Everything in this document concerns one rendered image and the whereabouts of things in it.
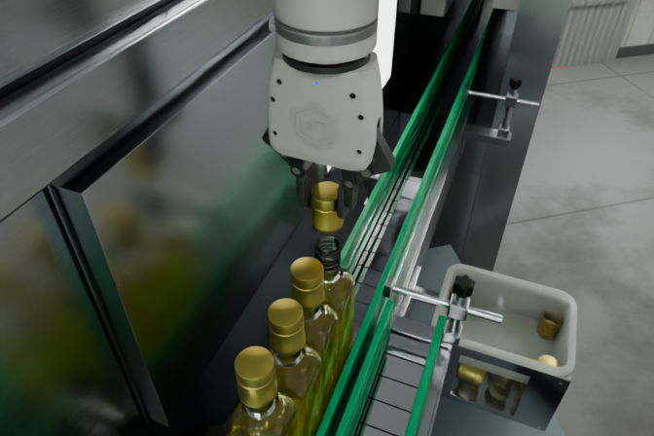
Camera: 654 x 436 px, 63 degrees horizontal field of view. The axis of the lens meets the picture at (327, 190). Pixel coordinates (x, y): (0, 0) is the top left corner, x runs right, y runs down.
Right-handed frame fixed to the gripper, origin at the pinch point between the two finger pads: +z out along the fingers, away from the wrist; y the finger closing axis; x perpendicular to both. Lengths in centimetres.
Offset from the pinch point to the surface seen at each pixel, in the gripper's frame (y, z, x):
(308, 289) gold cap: 0.9, 7.1, -7.3
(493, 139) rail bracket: 13, 37, 75
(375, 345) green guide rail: 6.2, 25.4, 1.4
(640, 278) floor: 82, 139, 154
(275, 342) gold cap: 0.2, 8.4, -13.3
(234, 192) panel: -11.8, 4.2, 0.5
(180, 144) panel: -11.6, -7.1, -6.9
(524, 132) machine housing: 19, 46, 97
